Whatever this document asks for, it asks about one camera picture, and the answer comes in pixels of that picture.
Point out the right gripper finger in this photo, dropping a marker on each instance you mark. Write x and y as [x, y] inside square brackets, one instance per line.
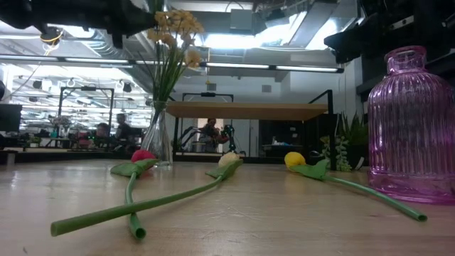
[346, 44]

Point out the yellow artificial flower bunch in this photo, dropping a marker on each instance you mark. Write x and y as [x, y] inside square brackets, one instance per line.
[177, 21]

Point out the purple ribbed glass vase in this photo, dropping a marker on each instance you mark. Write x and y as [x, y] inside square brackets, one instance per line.
[409, 124]

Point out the yellow artificial tulip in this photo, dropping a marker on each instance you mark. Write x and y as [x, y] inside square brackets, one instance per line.
[294, 159]

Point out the red artificial tulip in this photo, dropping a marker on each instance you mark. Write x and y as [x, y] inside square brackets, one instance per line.
[142, 155]

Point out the peach cream artificial tulip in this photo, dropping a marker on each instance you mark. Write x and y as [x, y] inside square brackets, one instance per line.
[229, 159]

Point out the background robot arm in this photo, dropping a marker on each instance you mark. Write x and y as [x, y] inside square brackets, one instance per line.
[186, 137]
[231, 137]

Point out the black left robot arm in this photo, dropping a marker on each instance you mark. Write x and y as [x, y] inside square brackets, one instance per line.
[35, 10]

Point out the wooden shelf board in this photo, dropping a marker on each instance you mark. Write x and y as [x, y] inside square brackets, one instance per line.
[249, 111]

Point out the long ceiling light tube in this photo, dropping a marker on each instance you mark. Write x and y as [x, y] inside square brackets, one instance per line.
[96, 60]
[28, 57]
[305, 69]
[145, 62]
[238, 65]

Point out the grey ceiling unit box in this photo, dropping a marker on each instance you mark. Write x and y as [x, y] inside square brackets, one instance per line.
[241, 19]

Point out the potted artificial succulent plant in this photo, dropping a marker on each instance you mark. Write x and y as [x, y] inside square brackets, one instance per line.
[341, 153]

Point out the person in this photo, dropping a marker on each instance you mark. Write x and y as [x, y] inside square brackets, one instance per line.
[209, 137]
[103, 129]
[123, 129]

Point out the clear glass vase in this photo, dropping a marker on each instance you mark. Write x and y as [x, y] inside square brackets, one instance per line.
[158, 142]

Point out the black computer monitor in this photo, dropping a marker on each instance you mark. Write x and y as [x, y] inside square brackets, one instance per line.
[10, 117]

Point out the silver ribbed ceiling duct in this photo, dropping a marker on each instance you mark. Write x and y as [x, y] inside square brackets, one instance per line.
[106, 46]

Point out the black background rig frame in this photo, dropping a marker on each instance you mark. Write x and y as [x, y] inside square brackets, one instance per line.
[87, 88]
[208, 94]

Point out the grey wall vent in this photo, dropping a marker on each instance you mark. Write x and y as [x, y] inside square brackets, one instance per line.
[266, 89]
[211, 87]

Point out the black metal shelf frame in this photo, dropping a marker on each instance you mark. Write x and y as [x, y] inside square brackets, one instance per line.
[331, 135]

